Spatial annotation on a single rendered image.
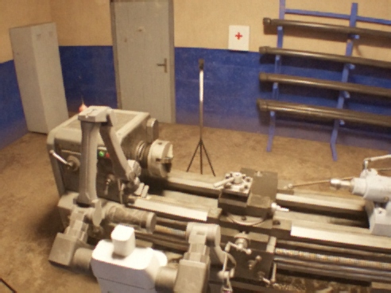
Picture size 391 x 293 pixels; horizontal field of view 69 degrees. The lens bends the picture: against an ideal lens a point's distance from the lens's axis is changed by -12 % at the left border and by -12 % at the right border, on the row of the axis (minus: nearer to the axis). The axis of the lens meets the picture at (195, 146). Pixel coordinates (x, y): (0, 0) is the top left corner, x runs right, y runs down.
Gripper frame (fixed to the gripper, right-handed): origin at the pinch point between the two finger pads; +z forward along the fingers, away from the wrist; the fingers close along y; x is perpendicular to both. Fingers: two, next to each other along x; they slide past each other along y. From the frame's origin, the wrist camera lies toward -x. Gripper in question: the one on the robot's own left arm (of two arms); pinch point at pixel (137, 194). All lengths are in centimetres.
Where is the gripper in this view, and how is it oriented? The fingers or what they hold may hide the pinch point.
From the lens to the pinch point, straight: 172.4
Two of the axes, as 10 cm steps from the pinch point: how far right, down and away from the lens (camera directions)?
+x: -1.9, 8.3, -5.2
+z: 1.1, 5.4, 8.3
